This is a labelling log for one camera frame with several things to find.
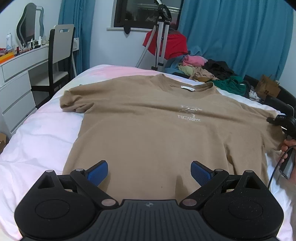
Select crumpled beige garment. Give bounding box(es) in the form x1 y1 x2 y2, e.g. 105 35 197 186
191 67 219 82

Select pale yellow garment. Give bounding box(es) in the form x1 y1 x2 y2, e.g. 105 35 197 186
178 65 197 76

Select narrow blue curtain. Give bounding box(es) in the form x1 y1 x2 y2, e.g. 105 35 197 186
58 0 93 76

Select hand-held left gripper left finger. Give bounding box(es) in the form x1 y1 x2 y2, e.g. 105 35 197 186
30 160 119 209

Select black garment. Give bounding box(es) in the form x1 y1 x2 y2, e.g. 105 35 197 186
203 59 236 78

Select black sofa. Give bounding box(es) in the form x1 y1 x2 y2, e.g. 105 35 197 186
244 74 296 115

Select wide blue curtain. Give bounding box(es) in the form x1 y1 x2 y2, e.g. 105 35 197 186
178 0 293 81

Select white patterned cloth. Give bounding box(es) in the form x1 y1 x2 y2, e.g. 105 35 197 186
248 89 260 101

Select black cable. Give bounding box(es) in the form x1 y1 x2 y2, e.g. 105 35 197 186
268 146 295 189

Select dark framed window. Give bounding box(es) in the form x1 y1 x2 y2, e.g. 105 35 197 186
113 0 184 30

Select standing garment steamer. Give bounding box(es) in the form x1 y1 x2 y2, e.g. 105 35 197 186
135 0 173 71

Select bed with pastel duvet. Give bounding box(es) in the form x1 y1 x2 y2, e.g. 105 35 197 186
0 64 294 241

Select row of cosmetic bottles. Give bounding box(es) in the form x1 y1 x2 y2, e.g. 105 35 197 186
14 36 50 56

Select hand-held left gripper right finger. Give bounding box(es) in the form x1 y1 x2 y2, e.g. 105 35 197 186
179 160 269 209

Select wavy framed mirror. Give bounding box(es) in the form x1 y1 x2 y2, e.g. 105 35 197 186
16 3 44 49

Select person's right hand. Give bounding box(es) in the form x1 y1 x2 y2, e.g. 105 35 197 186
277 138 296 165

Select cardboard box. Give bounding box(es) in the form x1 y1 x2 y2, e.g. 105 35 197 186
0 132 7 154

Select tan t-shirt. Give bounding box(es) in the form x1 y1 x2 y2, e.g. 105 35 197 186
60 74 288 195

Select red garment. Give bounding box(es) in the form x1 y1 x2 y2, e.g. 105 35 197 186
142 31 188 60

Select black and beige chair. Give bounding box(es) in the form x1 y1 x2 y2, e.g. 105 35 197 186
31 24 78 101

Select blue garment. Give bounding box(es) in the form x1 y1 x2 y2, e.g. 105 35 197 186
165 54 192 77

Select white dressing table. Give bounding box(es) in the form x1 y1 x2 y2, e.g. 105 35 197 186
0 44 50 135

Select pink garment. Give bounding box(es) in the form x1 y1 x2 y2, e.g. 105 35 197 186
181 55 208 67

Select orange tray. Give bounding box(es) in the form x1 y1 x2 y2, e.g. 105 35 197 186
0 52 15 64

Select brown paper bag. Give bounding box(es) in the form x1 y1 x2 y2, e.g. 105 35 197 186
254 74 281 99

